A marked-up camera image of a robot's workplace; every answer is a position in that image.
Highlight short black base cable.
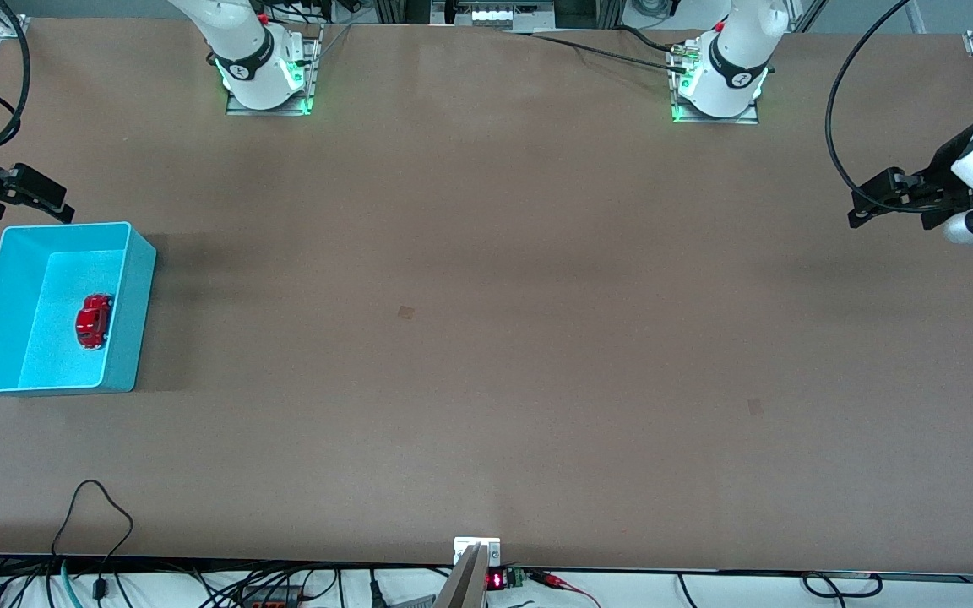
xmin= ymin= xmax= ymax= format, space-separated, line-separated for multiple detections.
xmin=616 ymin=25 xmax=688 ymax=55

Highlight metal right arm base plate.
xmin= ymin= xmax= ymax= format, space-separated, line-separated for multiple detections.
xmin=224 ymin=20 xmax=323 ymax=117

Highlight teal cable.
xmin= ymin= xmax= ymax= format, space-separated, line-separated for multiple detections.
xmin=59 ymin=560 xmax=84 ymax=608

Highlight thin black looped cable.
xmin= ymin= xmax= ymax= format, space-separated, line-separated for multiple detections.
xmin=50 ymin=479 xmax=135 ymax=602

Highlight grey metal camera mount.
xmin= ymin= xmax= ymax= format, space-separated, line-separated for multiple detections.
xmin=433 ymin=536 xmax=503 ymax=608

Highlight red clip lead wires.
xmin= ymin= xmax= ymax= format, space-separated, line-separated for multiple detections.
xmin=527 ymin=569 xmax=602 ymax=608

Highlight black power strip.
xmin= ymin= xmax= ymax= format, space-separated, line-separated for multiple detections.
xmin=237 ymin=583 xmax=303 ymax=608

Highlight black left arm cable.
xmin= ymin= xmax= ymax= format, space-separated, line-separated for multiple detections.
xmin=824 ymin=0 xmax=913 ymax=197

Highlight blue plastic box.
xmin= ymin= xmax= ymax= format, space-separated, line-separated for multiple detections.
xmin=0 ymin=221 xmax=158 ymax=396

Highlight red beetle toy car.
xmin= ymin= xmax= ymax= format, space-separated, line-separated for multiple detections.
xmin=74 ymin=292 xmax=114 ymax=351

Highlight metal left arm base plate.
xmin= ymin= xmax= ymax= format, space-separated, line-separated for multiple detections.
xmin=670 ymin=37 xmax=763 ymax=127

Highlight black coiled floor cable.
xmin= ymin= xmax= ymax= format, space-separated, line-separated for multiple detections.
xmin=802 ymin=572 xmax=884 ymax=600

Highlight long black base cable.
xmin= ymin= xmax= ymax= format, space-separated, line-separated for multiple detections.
xmin=503 ymin=30 xmax=692 ymax=72

